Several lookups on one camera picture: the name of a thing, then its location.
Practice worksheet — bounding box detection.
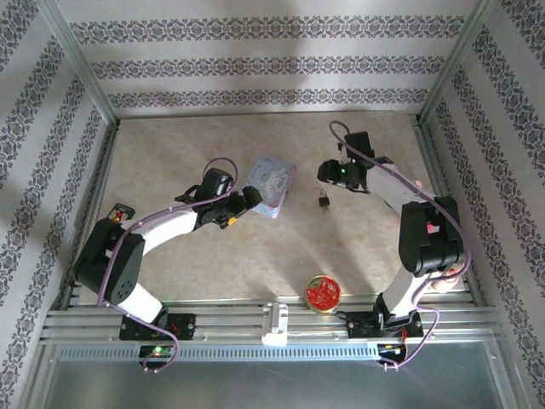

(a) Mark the blue cartoon tin box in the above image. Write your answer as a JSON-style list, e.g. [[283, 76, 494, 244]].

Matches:
[[245, 153, 298, 221]]

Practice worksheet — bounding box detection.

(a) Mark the small green red box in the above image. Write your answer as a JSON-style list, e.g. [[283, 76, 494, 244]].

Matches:
[[107, 203, 135, 224]]

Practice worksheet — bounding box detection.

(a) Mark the round red tin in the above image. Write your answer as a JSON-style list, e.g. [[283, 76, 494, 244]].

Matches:
[[302, 274, 342, 314]]

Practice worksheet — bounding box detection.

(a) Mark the small circuit board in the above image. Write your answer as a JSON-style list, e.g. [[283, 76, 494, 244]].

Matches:
[[377, 342, 406, 358], [139, 343, 176, 360]]

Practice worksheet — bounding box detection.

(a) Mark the grey metal panel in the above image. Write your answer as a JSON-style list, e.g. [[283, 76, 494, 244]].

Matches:
[[40, 340, 510, 409]]

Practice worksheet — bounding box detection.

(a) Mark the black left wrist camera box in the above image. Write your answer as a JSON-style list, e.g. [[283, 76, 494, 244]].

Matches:
[[201, 167, 233, 197]]

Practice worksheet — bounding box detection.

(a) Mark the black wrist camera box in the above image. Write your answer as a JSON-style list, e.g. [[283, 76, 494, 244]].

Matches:
[[201, 167, 233, 197], [343, 131, 376, 161]]

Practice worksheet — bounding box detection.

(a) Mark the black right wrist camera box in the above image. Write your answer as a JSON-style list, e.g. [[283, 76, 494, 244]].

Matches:
[[343, 131, 376, 161]]

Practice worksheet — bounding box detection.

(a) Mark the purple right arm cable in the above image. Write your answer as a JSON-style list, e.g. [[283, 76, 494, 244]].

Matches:
[[328, 119, 472, 372]]

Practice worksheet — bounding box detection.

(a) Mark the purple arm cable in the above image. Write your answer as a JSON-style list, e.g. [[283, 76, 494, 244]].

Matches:
[[96, 157, 239, 374], [328, 119, 472, 372]]

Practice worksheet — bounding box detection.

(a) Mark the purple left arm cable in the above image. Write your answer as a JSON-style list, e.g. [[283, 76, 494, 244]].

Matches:
[[96, 157, 239, 374]]

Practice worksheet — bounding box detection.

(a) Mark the aluminium side rail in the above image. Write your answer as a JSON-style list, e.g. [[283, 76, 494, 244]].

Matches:
[[54, 120, 123, 310], [410, 114, 483, 306]]

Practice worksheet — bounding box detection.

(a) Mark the aluminium rail bed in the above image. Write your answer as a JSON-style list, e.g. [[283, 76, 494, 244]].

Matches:
[[40, 291, 502, 344]]

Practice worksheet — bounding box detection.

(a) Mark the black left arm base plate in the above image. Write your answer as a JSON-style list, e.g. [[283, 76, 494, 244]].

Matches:
[[118, 312, 198, 343]]

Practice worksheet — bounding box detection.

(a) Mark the white mounting bracket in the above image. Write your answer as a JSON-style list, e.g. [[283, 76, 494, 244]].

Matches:
[[261, 302, 290, 348]]

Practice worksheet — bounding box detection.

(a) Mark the slotted grey cable duct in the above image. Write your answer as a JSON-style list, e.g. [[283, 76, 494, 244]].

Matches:
[[56, 344, 383, 361]]

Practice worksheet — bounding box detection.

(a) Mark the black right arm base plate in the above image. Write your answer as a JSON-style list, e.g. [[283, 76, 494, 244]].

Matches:
[[346, 310, 425, 341]]

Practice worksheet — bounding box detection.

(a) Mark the aluminium corner post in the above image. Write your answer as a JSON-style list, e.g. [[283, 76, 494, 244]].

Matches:
[[416, 0, 497, 125], [36, 0, 121, 127]]

